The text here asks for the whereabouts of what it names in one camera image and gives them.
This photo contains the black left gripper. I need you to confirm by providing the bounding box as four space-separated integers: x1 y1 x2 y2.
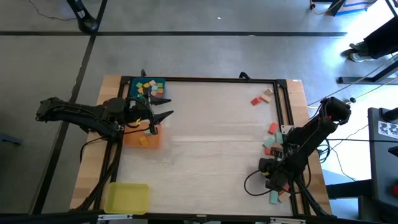
126 96 174 136

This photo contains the blue plastic tray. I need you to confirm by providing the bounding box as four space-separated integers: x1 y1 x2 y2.
129 76 167 104

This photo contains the orange plastic tray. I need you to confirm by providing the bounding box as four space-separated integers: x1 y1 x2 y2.
123 121 163 149

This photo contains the black floor beam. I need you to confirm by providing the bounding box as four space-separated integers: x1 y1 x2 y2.
325 179 376 200

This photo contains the yellow plastic tray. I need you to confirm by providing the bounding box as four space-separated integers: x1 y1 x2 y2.
103 182 150 215

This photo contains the black machine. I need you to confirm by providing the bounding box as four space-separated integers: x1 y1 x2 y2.
368 106 398 215

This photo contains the black stand base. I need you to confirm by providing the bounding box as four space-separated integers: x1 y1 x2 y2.
66 0 101 34

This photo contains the white black sticker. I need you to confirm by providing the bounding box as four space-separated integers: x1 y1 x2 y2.
377 119 398 140

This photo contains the black stand foot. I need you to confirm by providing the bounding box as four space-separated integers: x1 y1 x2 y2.
337 57 398 85

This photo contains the person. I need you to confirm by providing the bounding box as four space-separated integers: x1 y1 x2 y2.
340 17 398 63

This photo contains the blue box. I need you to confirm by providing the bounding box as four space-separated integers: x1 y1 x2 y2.
329 0 379 17

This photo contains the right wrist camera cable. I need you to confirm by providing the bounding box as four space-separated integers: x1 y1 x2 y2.
244 169 292 197

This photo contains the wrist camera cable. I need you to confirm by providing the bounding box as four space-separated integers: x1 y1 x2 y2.
124 123 150 135
244 169 292 197

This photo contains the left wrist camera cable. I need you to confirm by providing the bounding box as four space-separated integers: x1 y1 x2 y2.
124 123 150 135

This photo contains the black table frame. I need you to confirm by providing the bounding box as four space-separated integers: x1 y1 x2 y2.
70 74 333 218

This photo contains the black cable bundle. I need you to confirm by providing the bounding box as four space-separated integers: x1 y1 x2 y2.
315 138 332 164

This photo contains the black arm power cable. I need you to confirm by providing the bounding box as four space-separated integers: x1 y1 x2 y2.
80 135 108 162

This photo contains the long black cable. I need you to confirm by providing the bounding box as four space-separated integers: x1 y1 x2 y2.
329 124 371 144

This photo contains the long yellow floor cable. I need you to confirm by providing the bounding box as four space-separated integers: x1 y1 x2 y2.
307 77 398 110

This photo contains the grey floor cable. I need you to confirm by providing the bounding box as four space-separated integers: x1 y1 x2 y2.
307 52 398 106

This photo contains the thin black floor cable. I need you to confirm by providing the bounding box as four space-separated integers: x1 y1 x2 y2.
28 0 77 22

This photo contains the short yellow cable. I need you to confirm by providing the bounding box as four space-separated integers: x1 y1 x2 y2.
310 0 341 16

